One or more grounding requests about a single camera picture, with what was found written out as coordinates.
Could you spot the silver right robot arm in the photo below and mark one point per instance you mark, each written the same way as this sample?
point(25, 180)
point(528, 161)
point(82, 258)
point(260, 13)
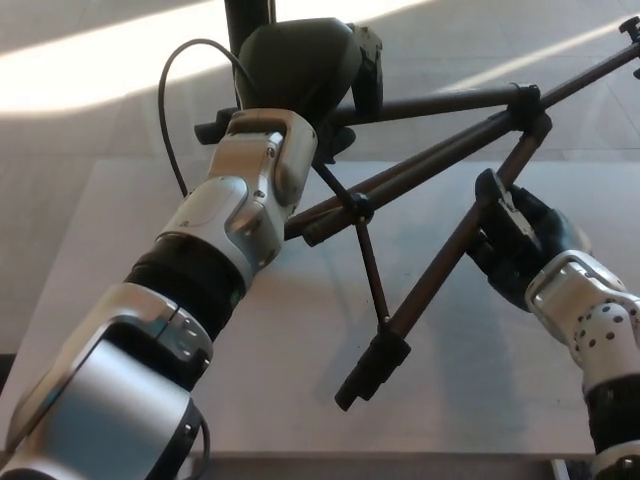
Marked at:
point(600, 320)

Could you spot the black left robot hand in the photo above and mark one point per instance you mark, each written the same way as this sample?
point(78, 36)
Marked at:
point(300, 65)

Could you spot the black vertical pillar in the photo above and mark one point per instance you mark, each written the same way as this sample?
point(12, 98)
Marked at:
point(245, 12)

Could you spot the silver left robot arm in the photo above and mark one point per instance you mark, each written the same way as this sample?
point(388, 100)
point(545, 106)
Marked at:
point(200, 235)

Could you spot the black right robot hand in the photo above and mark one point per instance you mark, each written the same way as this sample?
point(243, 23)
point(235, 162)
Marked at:
point(540, 235)

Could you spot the white table leg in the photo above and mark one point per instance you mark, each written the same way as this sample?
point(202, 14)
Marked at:
point(560, 472)

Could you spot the brown tripod with black joints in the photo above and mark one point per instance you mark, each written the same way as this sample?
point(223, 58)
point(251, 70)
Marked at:
point(431, 279)

